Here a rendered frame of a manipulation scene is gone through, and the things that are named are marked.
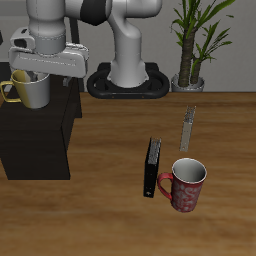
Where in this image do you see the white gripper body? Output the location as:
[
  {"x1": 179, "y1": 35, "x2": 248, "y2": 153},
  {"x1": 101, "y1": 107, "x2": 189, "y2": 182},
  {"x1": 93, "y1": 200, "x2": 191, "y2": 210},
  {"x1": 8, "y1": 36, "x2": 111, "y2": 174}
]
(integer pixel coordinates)
[{"x1": 8, "y1": 41, "x2": 90, "y2": 79}]

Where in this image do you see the white-yellow mug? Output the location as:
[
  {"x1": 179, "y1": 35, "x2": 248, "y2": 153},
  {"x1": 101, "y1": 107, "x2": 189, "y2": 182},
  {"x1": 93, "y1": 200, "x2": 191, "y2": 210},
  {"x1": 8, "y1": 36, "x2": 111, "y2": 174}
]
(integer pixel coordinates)
[{"x1": 0, "y1": 69, "x2": 52, "y2": 110}]

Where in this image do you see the red patterned mug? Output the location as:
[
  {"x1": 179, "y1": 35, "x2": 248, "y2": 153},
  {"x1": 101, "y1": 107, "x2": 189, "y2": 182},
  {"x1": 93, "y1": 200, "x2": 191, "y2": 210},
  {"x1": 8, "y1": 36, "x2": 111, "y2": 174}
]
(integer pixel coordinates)
[{"x1": 157, "y1": 157, "x2": 208, "y2": 214}]

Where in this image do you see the dark brown desk caddy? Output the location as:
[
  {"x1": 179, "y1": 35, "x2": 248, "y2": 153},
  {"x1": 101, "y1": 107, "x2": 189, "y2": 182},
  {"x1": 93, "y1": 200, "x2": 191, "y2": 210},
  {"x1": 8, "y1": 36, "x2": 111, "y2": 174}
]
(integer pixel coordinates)
[{"x1": 0, "y1": 61, "x2": 83, "y2": 181}]

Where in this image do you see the black book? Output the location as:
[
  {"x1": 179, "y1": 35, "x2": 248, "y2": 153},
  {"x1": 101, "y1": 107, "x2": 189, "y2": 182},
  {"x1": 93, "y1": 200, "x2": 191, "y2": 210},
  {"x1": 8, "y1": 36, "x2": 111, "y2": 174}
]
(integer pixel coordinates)
[{"x1": 143, "y1": 136, "x2": 163, "y2": 199}]

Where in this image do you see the pot plant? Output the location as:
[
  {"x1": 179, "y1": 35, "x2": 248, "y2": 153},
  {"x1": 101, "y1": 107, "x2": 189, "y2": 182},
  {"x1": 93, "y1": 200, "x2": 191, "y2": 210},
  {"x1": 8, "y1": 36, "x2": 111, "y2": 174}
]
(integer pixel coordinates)
[{"x1": 170, "y1": 0, "x2": 236, "y2": 93}]

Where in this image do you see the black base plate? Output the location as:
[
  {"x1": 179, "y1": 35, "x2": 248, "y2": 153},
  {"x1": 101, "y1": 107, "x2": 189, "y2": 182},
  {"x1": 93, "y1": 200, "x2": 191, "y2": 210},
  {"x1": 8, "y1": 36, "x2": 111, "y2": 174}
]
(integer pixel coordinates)
[{"x1": 86, "y1": 62, "x2": 171, "y2": 100}]

